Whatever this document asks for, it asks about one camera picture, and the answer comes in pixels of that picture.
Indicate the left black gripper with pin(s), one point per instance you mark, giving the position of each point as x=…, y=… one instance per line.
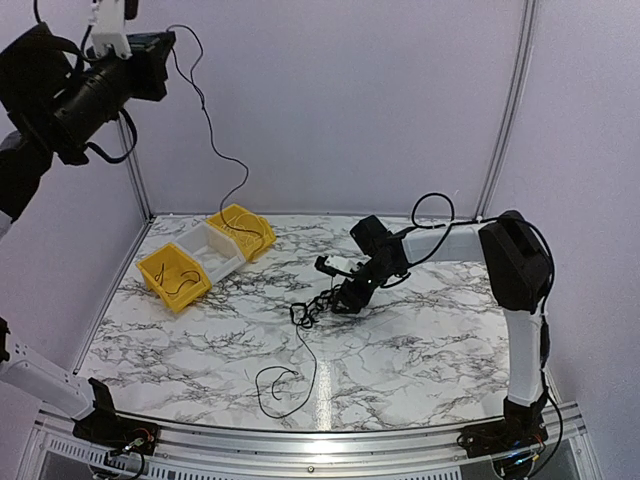
x=151, y=49

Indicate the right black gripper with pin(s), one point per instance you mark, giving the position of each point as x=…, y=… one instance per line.
x=350, y=294

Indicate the black cable pulled up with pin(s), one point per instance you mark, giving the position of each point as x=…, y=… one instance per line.
x=190, y=80

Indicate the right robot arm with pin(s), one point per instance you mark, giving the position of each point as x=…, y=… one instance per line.
x=519, y=270

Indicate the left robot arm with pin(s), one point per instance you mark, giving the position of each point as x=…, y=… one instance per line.
x=58, y=94

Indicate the yellow bin far right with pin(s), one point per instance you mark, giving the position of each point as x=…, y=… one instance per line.
x=252, y=233

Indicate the yellow bin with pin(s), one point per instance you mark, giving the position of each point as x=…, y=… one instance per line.
x=174, y=276
x=252, y=233

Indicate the white translucent bin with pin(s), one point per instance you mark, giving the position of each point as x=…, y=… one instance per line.
x=214, y=251

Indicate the yellow bin near left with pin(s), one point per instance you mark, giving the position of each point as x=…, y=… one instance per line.
x=174, y=276

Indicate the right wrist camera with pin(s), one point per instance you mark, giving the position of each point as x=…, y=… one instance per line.
x=336, y=266

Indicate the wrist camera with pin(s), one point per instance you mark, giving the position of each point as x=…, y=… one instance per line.
x=336, y=266
x=107, y=21

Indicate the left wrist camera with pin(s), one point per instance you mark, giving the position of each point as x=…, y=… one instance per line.
x=107, y=21

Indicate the left corner aluminium post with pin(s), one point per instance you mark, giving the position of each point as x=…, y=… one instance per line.
x=132, y=164

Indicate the corner aluminium post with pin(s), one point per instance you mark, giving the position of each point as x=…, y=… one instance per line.
x=515, y=91
x=132, y=164

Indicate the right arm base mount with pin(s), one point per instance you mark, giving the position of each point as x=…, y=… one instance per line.
x=520, y=427

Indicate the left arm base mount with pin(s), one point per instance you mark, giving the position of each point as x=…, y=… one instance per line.
x=117, y=435

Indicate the right corner aluminium post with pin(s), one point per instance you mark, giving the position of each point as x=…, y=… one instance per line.
x=515, y=91

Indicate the aluminium front rail frame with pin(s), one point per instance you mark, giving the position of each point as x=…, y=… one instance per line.
x=185, y=451

